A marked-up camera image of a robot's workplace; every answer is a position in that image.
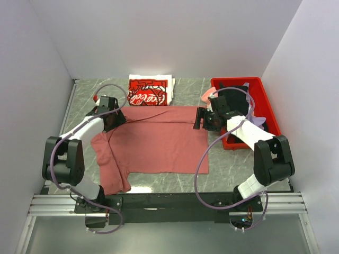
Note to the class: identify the light salmon pink shirt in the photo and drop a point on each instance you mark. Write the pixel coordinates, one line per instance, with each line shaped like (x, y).
(207, 94)

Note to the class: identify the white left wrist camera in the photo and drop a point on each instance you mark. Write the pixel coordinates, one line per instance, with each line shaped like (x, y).
(96, 99)

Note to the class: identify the red plastic bin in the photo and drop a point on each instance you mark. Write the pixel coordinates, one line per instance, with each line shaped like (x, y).
(256, 90)

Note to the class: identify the dusty rose t-shirt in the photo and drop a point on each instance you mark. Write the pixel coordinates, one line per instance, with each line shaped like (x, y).
(154, 139)

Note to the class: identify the aluminium rail frame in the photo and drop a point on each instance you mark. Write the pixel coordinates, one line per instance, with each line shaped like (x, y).
(280, 203)

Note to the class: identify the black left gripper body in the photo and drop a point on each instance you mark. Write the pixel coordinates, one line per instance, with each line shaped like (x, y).
(118, 119)

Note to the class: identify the black base crossbar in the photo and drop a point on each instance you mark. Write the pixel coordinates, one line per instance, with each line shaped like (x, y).
(171, 207)

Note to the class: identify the folded red white Coca-Cola shirt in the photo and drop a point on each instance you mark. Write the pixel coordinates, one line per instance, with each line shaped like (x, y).
(156, 90)

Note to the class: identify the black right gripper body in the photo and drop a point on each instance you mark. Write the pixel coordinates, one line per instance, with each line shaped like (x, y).
(209, 122)

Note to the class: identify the black shirt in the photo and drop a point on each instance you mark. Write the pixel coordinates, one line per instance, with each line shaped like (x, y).
(236, 101)

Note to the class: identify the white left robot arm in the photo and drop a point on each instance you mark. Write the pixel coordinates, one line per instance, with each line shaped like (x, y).
(63, 160)

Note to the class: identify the lavender shirt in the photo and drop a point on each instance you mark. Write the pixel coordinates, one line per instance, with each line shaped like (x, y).
(258, 121)

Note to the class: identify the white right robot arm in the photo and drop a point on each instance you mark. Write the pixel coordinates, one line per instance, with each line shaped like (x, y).
(273, 160)

